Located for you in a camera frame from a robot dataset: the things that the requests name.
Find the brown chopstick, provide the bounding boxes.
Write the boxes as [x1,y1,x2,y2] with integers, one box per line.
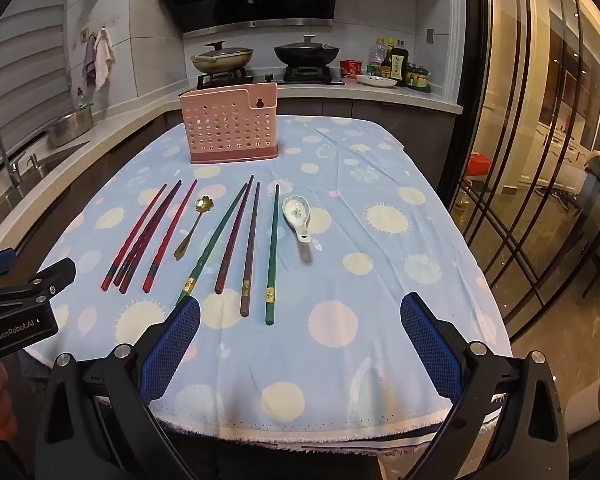
[240,182,261,317]

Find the yellow cap sauce bottle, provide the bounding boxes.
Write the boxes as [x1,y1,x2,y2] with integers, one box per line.
[380,37,397,79]

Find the dark maroon chopstick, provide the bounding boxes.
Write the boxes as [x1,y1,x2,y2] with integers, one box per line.
[214,175,255,295]

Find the small dark condiment jars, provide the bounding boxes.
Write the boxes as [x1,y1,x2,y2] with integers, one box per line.
[407,64,431,92]

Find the blue spotted tablecloth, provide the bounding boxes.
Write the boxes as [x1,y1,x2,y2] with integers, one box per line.
[0,115,513,448]

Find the black wok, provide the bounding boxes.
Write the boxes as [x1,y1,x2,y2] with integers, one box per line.
[273,35,340,67]

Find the white plate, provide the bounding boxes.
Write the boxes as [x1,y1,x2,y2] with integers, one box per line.
[356,74,398,89]

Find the clear oil bottle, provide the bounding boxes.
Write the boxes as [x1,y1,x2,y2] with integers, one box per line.
[369,37,387,77]

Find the glass sliding door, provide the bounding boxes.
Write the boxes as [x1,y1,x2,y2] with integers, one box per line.
[450,0,600,351]

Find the cream pan with lid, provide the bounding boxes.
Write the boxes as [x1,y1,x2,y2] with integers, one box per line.
[190,41,255,75]

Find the pink perforated utensil holder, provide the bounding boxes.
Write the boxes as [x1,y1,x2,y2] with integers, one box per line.
[179,81,279,165]

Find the steel pot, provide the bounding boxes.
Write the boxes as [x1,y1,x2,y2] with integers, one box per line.
[46,105,95,149]

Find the steel faucet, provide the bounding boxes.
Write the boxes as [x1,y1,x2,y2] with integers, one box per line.
[0,116,22,189]

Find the white ceramic soup spoon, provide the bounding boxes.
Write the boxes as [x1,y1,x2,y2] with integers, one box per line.
[282,196,313,245]

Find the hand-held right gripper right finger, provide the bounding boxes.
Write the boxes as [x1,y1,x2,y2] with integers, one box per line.
[400,292,570,480]

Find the purple hanging towel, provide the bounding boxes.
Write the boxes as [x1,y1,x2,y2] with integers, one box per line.
[82,34,99,86]

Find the white hanging towel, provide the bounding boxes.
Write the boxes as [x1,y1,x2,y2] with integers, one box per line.
[94,27,116,92]

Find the white paper roll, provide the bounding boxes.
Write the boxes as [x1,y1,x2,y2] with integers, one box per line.
[564,372,600,437]

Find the red chopstick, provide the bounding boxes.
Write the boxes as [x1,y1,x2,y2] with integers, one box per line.
[101,183,167,291]
[142,180,198,294]
[119,181,183,295]
[114,180,182,286]

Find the steel sink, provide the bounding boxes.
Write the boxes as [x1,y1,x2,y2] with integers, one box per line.
[0,141,89,197]

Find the black gas stove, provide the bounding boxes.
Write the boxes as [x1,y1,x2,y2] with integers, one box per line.
[195,64,347,92]

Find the dark sauce bottle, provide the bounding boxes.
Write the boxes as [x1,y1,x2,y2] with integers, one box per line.
[390,40,411,86]

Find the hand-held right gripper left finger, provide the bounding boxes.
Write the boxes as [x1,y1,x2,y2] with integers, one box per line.
[35,296,202,480]

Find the window blind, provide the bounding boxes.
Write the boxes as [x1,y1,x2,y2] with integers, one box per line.
[0,0,82,162]

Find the gold flower spoon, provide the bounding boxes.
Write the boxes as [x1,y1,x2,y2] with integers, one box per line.
[174,196,210,261]

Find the green chopstick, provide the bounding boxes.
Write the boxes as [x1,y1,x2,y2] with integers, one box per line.
[265,184,280,325]
[177,183,248,307]

